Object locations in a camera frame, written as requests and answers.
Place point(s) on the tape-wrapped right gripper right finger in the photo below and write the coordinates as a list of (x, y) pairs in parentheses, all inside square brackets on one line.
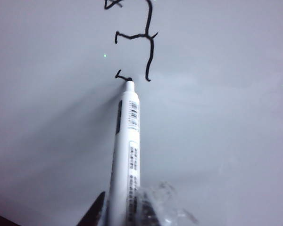
[(160, 207)]

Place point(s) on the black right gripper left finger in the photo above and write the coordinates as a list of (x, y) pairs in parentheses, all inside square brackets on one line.
[(94, 209)]

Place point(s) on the white whiteboard with black frame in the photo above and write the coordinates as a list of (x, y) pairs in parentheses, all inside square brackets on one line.
[(214, 106)]

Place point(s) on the white marker pen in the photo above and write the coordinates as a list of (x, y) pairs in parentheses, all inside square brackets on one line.
[(128, 141)]

